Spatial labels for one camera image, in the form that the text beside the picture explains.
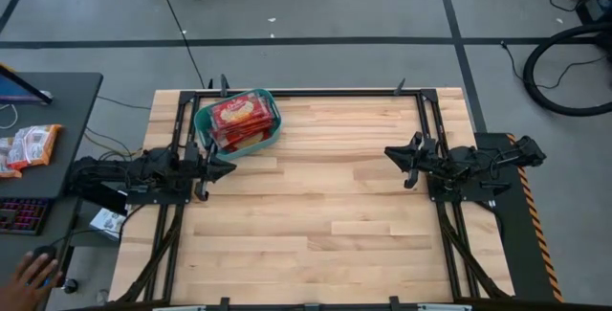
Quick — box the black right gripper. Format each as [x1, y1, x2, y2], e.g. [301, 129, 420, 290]
[384, 132, 448, 190]

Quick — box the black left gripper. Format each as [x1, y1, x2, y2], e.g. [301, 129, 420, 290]
[184, 133, 238, 202]

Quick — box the teal plastic basket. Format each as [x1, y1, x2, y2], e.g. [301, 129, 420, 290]
[193, 87, 284, 163]

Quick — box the white printed box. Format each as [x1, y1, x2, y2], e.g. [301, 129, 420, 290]
[89, 207, 127, 242]

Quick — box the black hazard striped plate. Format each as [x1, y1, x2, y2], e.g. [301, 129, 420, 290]
[472, 132, 566, 303]

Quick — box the black desk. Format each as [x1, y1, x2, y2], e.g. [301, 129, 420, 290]
[0, 71, 104, 311]

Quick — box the orange snack package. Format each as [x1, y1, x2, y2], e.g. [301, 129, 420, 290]
[6, 123, 64, 171]
[0, 136, 24, 181]

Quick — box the black computer mouse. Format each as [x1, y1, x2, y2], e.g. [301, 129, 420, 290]
[31, 245, 59, 288]

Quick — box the black backlit keyboard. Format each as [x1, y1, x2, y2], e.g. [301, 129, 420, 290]
[0, 196, 53, 237]

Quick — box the computer monitor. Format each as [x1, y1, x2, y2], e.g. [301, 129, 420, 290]
[0, 61, 55, 106]

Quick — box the person's hand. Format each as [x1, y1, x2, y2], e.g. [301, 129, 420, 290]
[0, 251, 63, 311]

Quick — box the black aluminium table frame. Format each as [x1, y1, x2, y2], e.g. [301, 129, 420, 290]
[114, 88, 513, 305]

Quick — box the thin black floor cable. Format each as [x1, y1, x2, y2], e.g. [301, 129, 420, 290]
[152, 0, 208, 90]

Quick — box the silver bracket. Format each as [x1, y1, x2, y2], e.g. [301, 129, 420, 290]
[152, 304, 208, 311]
[417, 303, 473, 311]

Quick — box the thick black hose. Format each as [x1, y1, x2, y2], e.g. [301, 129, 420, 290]
[522, 22, 612, 118]

